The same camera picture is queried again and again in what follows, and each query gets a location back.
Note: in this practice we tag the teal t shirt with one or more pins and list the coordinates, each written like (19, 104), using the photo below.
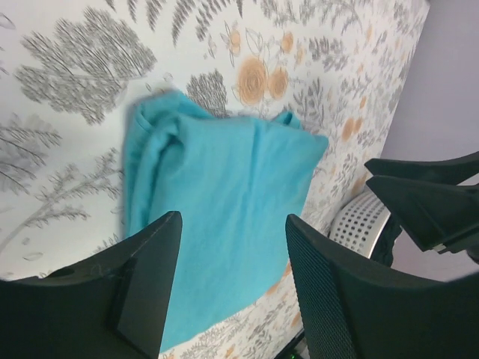
(234, 181)

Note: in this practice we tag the black t shirt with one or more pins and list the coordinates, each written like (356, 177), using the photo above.
(383, 249)

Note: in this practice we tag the floral table cloth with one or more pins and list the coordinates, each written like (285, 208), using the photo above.
(72, 72)

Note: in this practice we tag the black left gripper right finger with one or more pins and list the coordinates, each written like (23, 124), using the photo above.
(353, 307)

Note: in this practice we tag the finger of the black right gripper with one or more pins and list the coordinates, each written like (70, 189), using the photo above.
(448, 172)
(438, 217)

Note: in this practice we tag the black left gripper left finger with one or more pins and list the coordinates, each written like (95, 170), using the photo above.
(110, 305)

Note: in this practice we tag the white laundry basket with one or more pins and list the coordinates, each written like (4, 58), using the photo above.
(359, 224)

